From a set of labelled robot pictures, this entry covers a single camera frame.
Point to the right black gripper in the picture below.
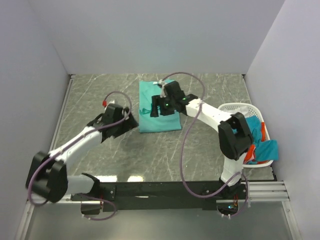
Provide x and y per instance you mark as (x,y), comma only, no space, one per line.
(157,101)

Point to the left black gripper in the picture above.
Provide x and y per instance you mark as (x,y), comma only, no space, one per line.
(128,124)

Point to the turquoise t-shirt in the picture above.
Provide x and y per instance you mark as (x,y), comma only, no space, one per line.
(148,124)

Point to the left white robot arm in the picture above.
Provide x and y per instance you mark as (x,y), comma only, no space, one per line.
(49,176)

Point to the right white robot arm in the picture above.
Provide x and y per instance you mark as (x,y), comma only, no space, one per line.
(235,137)

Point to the black base bar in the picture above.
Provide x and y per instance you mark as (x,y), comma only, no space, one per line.
(163,196)

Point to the white plastic laundry basket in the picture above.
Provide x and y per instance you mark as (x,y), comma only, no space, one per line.
(250,111)

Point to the white garment in basket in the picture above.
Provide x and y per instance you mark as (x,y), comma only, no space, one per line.
(243,110)

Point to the orange t-shirt in basket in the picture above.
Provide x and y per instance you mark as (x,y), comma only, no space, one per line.
(250,156)

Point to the blue t-shirt in basket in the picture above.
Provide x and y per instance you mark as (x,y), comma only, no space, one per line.
(264,151)

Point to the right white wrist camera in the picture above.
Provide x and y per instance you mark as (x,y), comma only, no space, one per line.
(161,84)

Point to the aluminium frame rail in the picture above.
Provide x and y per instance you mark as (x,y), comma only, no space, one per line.
(29,208)

